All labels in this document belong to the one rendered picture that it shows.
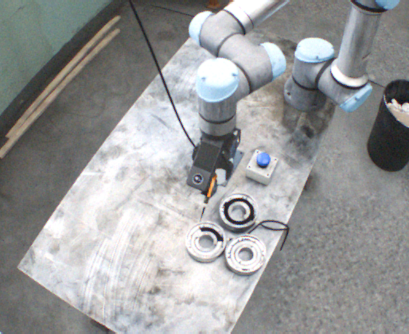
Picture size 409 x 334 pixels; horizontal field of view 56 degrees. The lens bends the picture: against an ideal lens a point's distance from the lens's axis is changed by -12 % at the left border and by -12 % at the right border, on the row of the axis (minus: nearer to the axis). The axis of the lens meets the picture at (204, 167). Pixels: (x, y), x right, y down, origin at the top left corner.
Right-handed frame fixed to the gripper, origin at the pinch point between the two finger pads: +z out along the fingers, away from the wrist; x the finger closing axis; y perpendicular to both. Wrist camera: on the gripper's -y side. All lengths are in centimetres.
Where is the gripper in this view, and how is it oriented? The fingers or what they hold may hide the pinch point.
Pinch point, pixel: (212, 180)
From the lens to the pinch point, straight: 104.1
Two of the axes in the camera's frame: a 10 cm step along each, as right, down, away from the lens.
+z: 0.1, 5.3, 8.5
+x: -8.9, -3.8, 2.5
